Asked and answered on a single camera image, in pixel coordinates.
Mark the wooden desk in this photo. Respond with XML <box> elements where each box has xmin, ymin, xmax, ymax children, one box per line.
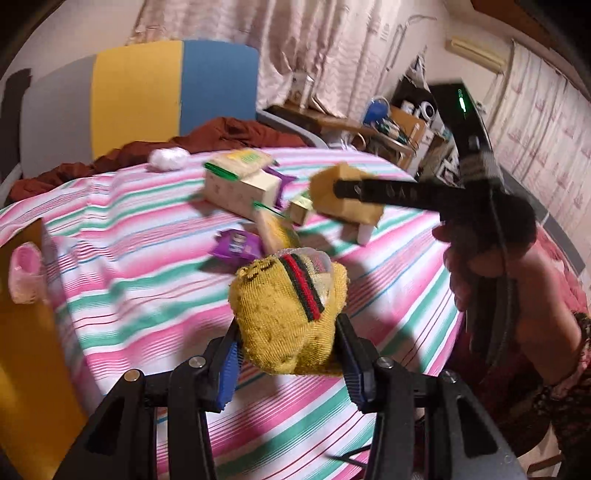
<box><xmin>265</xmin><ymin>104</ymin><xmax>414</xmax><ymax>167</ymax></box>

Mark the person's right hand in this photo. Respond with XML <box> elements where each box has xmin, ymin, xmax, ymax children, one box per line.
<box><xmin>433</xmin><ymin>220</ymin><xmax>472</xmax><ymax>313</ymax></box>

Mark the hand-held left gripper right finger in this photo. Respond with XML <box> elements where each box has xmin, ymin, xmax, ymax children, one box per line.
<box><xmin>335</xmin><ymin>314</ymin><xmax>527</xmax><ymax>480</ymax></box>

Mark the purple snack packet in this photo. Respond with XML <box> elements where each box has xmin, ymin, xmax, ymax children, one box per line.
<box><xmin>210</xmin><ymin>229</ymin><xmax>264</xmax><ymax>265</ymax></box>

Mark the pink bedding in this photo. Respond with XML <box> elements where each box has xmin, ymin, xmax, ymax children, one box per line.
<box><xmin>536</xmin><ymin>226</ymin><xmax>591</xmax><ymax>315</ymax></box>

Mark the yellow sponge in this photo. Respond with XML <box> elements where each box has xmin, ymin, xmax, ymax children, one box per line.
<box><xmin>308</xmin><ymin>162</ymin><xmax>385</xmax><ymax>230</ymax></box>

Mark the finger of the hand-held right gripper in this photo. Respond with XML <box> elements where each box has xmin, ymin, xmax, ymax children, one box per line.
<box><xmin>333</xmin><ymin>179</ymin><xmax>462</xmax><ymax>210</ymax></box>

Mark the grey bed frame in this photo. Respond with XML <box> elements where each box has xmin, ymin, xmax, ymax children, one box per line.
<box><xmin>256</xmin><ymin>111</ymin><xmax>329</xmax><ymax>148</ymax></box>

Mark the white crumpled plastic ball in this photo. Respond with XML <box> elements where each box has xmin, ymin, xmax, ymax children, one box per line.
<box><xmin>148</xmin><ymin>147</ymin><xmax>190</xmax><ymax>172</ymax></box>

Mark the pink cup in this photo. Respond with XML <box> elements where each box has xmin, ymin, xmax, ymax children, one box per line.
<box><xmin>10</xmin><ymin>242</ymin><xmax>47</xmax><ymax>305</ymax></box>

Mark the striped bed sheet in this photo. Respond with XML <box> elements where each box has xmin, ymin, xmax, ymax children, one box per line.
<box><xmin>0</xmin><ymin>147</ymin><xmax>467</xmax><ymax>480</ymax></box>

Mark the yellow packet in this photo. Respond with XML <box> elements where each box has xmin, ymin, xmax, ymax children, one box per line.
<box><xmin>256</xmin><ymin>210</ymin><xmax>301</xmax><ymax>254</ymax></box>

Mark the brown cardboard box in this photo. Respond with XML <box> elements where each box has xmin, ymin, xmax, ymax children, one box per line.
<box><xmin>388</xmin><ymin>104</ymin><xmax>430</xmax><ymax>139</ymax></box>

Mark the black bed post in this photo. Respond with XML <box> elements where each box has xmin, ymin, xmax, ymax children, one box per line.
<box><xmin>0</xmin><ymin>69</ymin><xmax>32</xmax><ymax>181</ymax></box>

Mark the black shelf unit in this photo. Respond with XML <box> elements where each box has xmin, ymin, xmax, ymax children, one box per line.
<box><xmin>390</xmin><ymin>74</ymin><xmax>462</xmax><ymax>181</ymax></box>

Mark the yellow striped sock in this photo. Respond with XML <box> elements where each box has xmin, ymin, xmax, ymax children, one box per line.
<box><xmin>229</xmin><ymin>248</ymin><xmax>349</xmax><ymax>377</ymax></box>

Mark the person's right forearm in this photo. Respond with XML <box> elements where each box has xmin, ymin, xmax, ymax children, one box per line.
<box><xmin>503</xmin><ymin>249</ymin><xmax>591</xmax><ymax>384</ymax></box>

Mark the red-brown blanket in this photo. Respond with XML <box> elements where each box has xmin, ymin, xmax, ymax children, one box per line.
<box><xmin>9</xmin><ymin>117</ymin><xmax>308</xmax><ymax>201</ymax></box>

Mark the person's floral clothing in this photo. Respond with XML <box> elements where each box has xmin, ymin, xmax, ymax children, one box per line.
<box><xmin>531</xmin><ymin>311</ymin><xmax>591</xmax><ymax>467</ymax></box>

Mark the purple plastic item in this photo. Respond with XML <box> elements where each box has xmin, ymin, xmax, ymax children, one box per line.
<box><xmin>265</xmin><ymin>168</ymin><xmax>297</xmax><ymax>208</ymax></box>

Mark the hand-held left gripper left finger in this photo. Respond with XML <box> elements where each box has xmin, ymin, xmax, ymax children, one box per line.
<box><xmin>53</xmin><ymin>323</ymin><xmax>243</xmax><ymax>480</ymax></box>

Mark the pale patterned curtain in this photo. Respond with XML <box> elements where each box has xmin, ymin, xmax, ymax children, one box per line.
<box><xmin>480</xmin><ymin>39</ymin><xmax>591</xmax><ymax>241</ymax></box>
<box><xmin>127</xmin><ymin>0</ymin><xmax>444</xmax><ymax>125</ymax></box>

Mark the cream cardboard box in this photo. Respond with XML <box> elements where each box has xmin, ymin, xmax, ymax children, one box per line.
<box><xmin>203</xmin><ymin>168</ymin><xmax>283</xmax><ymax>217</ymax></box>

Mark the small yellow box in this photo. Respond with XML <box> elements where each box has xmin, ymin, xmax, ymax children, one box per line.
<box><xmin>289</xmin><ymin>194</ymin><xmax>315</xmax><ymax>226</ymax></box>

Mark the blue plastic object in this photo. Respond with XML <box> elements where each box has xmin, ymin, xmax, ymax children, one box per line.
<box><xmin>362</xmin><ymin>96</ymin><xmax>391</xmax><ymax>127</ymax></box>

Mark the white air conditioner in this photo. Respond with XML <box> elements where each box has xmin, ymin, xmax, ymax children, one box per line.
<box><xmin>445</xmin><ymin>37</ymin><xmax>506</xmax><ymax>73</ymax></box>

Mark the white block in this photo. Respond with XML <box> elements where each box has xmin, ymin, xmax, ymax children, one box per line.
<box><xmin>342</xmin><ymin>222</ymin><xmax>377</xmax><ymax>245</ymax></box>

